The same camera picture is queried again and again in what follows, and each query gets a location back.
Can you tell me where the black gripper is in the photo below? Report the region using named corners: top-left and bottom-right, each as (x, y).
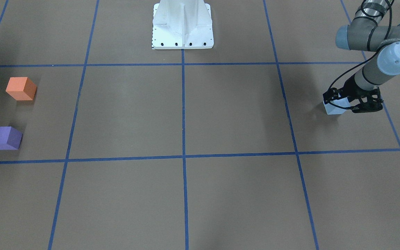
top-left (340, 75), bottom-right (384, 114)

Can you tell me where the light blue foam block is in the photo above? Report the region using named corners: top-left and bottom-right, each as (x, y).
top-left (323, 98), bottom-right (350, 115)

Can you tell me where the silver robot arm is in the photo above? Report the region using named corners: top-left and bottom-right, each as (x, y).
top-left (324, 0), bottom-right (400, 114)

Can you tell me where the orange foam block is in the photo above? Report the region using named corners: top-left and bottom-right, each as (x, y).
top-left (5, 77), bottom-right (38, 101)

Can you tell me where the purple foam block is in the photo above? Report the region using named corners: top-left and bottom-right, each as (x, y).
top-left (0, 126), bottom-right (23, 150)

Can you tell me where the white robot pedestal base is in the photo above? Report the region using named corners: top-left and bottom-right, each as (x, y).
top-left (151, 0), bottom-right (214, 50)

